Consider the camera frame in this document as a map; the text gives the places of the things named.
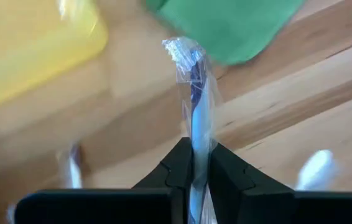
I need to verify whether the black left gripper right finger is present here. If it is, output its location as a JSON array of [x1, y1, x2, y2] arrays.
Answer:
[[208, 142, 352, 224]]

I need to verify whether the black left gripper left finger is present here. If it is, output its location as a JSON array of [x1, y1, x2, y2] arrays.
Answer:
[[14, 136, 193, 224]]

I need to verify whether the green cloth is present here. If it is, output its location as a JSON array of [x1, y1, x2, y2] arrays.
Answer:
[[144, 0, 306, 67]]

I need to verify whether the yellow plastic bin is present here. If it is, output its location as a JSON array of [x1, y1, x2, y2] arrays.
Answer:
[[0, 0, 109, 114]]

